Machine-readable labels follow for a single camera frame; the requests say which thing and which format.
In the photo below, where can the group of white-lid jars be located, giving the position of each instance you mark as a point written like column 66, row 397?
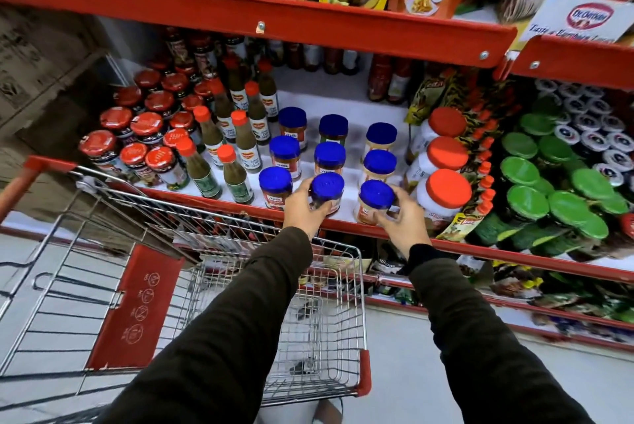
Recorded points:
column 589, row 139

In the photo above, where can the group of red-lid jars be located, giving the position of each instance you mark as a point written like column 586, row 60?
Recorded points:
column 146, row 124

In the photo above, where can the row of orange-capped squeeze bottles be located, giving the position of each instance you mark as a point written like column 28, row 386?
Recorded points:
column 488, row 141

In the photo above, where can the person's foot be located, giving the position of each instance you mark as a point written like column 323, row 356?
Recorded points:
column 328, row 413

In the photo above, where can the red cart seat flap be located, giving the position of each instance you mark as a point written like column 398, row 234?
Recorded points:
column 136, row 310

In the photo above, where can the yellow-green sauce sachet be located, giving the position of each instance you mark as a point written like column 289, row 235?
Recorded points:
column 463, row 226
column 428, row 97

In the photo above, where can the person's left thumb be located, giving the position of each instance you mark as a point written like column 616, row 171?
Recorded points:
column 322, row 211

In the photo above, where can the low red shelf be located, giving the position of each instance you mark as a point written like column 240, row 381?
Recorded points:
column 520, row 307

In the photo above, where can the person's left hand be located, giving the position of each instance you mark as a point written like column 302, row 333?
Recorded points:
column 299, row 211

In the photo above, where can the cardboard boxes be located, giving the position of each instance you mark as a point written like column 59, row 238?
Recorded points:
column 39, row 67

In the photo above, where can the person's left forearm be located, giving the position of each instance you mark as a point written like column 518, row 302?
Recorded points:
column 228, row 339

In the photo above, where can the group of orange-capped green sauce bottles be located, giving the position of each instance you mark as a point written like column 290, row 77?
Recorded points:
column 245, row 141

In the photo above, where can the blue-capped glass jar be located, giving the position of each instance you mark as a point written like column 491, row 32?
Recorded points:
column 328, row 187
column 375, row 195

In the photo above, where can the white shelf label sign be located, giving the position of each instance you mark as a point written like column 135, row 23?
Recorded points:
column 579, row 18

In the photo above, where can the person's right thumb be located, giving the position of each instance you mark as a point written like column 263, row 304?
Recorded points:
column 386, row 219

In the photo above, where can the row of dark sauce bottles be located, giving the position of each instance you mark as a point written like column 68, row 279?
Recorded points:
column 297, row 55

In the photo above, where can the rows of blue-capped jars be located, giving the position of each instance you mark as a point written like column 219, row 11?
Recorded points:
column 285, row 147

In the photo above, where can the person's right forearm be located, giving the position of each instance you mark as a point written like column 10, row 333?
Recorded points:
column 475, row 339

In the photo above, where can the pile of assorted food packets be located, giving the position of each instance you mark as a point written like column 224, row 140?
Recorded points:
column 569, row 295

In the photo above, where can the red-edged white shelf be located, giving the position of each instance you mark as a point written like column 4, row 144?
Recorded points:
column 495, row 250

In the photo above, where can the short red shelf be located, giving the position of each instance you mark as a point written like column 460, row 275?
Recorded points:
column 574, row 62

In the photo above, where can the person's right hand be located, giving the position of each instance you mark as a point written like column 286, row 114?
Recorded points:
column 411, row 228

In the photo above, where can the group of green-lid jars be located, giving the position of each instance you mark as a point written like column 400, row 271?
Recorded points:
column 530, row 201

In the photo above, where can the red sauce bottle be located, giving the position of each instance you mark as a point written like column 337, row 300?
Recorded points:
column 400, row 82
column 379, row 79

